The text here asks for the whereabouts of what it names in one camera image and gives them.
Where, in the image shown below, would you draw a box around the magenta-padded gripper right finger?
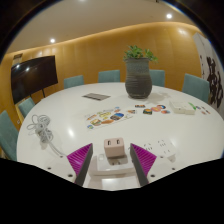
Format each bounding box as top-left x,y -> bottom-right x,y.
129,143 -> 179,187

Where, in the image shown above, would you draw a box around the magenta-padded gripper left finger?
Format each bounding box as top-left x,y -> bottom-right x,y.
44,143 -> 94,187

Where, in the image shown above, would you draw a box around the pale pink charger block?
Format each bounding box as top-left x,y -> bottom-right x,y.
103,137 -> 125,159

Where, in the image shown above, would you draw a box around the white power strip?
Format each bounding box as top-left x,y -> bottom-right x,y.
87,139 -> 178,178

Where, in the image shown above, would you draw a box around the colourful sticker sheet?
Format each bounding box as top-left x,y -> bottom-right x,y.
83,106 -> 134,131

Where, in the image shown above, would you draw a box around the grey flat booklet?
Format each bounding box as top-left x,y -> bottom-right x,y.
82,92 -> 111,102

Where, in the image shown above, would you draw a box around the green plant in grey vase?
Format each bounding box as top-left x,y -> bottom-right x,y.
123,44 -> 159,100

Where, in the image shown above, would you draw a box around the teal chairs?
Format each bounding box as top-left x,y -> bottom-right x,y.
0,69 -> 211,163

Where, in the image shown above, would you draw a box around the black television on stand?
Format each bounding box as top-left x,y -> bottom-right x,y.
10,55 -> 59,105

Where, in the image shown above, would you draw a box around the white calligraphy folding screen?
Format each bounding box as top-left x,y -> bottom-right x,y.
193,32 -> 224,119

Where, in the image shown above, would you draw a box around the round ceiling lights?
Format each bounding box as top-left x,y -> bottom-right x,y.
48,0 -> 174,44

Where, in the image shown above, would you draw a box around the white coiled power cable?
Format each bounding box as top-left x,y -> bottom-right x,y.
26,114 -> 68,157

